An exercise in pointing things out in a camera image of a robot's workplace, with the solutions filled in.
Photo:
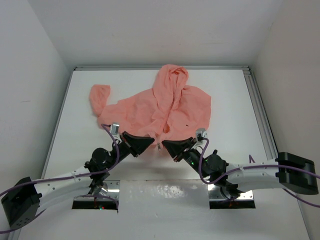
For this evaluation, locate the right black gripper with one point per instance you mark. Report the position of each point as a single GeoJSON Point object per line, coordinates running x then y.
{"type": "Point", "coordinates": [177, 148]}

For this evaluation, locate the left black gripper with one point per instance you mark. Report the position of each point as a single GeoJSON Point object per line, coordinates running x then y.
{"type": "Point", "coordinates": [137, 144]}

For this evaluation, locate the silver zipper slider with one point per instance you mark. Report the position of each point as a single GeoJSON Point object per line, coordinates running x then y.
{"type": "Point", "coordinates": [159, 146]}

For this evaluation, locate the salmon pink hooded jacket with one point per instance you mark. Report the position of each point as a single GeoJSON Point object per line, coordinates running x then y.
{"type": "Point", "coordinates": [170, 110]}

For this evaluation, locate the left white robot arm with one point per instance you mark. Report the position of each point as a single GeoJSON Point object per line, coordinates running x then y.
{"type": "Point", "coordinates": [28, 198]}

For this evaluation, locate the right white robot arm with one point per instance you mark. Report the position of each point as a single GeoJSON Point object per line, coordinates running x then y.
{"type": "Point", "coordinates": [287, 171]}

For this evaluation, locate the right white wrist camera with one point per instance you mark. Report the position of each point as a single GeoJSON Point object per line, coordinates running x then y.
{"type": "Point", "coordinates": [200, 134]}

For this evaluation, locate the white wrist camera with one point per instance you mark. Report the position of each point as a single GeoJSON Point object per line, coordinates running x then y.
{"type": "Point", "coordinates": [200, 134]}
{"type": "Point", "coordinates": [115, 129]}

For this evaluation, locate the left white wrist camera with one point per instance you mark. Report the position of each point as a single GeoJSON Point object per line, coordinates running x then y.
{"type": "Point", "coordinates": [115, 129]}

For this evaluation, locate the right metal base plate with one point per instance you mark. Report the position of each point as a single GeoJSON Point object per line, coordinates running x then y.
{"type": "Point", "coordinates": [219, 194]}

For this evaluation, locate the aluminium frame rail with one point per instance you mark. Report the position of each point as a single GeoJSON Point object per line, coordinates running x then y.
{"type": "Point", "coordinates": [238, 129]}

